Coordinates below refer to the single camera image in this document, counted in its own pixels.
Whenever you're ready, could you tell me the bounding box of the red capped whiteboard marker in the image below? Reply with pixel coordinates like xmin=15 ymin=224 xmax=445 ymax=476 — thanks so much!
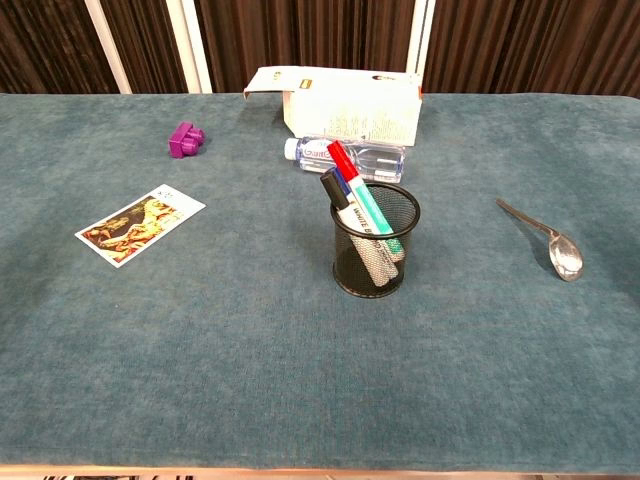
xmin=326 ymin=140 xmax=407 ymax=263

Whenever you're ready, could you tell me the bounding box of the black mesh pen cup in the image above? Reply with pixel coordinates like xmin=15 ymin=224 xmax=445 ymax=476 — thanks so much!
xmin=329 ymin=182 xmax=422 ymax=300

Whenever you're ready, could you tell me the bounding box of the black capped whiteboard marker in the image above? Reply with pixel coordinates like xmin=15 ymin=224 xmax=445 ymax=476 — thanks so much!
xmin=319 ymin=172 xmax=400 ymax=288

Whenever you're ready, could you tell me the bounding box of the blue capped whiteboard marker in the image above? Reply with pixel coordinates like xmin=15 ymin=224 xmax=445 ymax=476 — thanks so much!
xmin=330 ymin=166 xmax=355 ymax=196

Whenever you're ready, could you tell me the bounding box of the clear plastic water bottle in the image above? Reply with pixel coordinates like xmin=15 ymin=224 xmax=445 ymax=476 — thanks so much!
xmin=284 ymin=136 xmax=405 ymax=184

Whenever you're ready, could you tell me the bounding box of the white cardboard carton box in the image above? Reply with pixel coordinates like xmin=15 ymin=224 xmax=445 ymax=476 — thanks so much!
xmin=243 ymin=66 xmax=424 ymax=148

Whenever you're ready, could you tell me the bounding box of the teal table cloth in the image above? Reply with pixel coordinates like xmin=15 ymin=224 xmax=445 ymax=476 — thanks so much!
xmin=0 ymin=92 xmax=640 ymax=474

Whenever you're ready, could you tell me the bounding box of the purple toy building block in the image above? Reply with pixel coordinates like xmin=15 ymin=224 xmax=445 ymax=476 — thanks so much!
xmin=167 ymin=121 xmax=206 ymax=160

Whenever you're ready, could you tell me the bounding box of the picture card with painting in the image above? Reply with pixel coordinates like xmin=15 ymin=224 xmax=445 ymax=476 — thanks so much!
xmin=74 ymin=183 xmax=207 ymax=269

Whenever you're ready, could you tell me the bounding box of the dark brown pleated curtain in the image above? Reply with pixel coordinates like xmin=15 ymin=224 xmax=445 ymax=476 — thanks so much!
xmin=0 ymin=0 xmax=640 ymax=99

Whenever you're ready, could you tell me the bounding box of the metal spoon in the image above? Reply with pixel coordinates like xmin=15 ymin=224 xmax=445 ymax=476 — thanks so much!
xmin=495 ymin=198 xmax=585 ymax=282

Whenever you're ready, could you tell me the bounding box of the white frame post with black edge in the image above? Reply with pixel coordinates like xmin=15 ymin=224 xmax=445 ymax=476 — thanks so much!
xmin=405 ymin=0 xmax=437 ymax=77

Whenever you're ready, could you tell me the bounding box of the wide white frame post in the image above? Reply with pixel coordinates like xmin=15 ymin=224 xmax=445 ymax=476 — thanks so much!
xmin=165 ymin=0 xmax=215 ymax=95

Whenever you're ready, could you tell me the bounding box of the thin white frame post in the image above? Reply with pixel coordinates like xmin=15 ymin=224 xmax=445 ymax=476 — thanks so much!
xmin=83 ymin=0 xmax=133 ymax=95

